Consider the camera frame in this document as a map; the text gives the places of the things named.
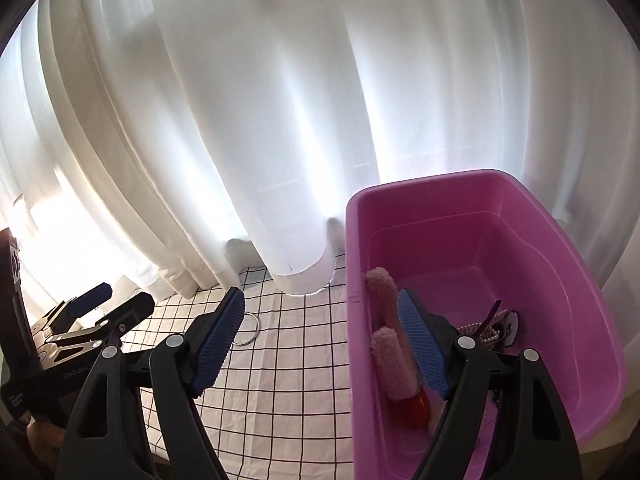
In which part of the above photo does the large silver bangle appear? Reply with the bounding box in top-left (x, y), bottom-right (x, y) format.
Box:
top-left (234, 311), bottom-right (261, 347)

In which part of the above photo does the cream thick curtain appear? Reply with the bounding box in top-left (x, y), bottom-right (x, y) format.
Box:
top-left (35, 0), bottom-right (236, 298)

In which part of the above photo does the purple plastic basin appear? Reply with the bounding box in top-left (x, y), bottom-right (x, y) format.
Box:
top-left (345, 169), bottom-right (628, 480)

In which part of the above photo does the pearl bracelet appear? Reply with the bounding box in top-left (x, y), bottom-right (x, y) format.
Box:
top-left (456, 309), bottom-right (506, 347)

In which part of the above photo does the pink fuzzy strawberry headband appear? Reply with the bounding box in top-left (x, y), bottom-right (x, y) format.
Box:
top-left (364, 266), bottom-right (432, 430)

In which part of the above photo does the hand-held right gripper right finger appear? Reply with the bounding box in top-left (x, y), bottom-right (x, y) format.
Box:
top-left (396, 287), bottom-right (583, 480)

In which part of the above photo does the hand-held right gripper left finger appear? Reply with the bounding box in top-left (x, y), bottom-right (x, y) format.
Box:
top-left (55, 286), bottom-right (247, 480)

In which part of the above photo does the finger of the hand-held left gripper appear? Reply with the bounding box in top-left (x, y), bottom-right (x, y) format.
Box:
top-left (65, 282), bottom-right (112, 318)
top-left (95, 291), bottom-right (156, 334)

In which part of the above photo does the white checkered tablecloth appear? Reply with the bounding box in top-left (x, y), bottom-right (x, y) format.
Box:
top-left (120, 255), bottom-right (362, 480)

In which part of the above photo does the person's left hand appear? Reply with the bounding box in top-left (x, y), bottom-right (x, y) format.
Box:
top-left (26, 421), bottom-right (66, 467)

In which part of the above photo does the white sheer curtain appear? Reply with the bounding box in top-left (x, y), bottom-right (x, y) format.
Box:
top-left (0, 0), bottom-right (640, 311)

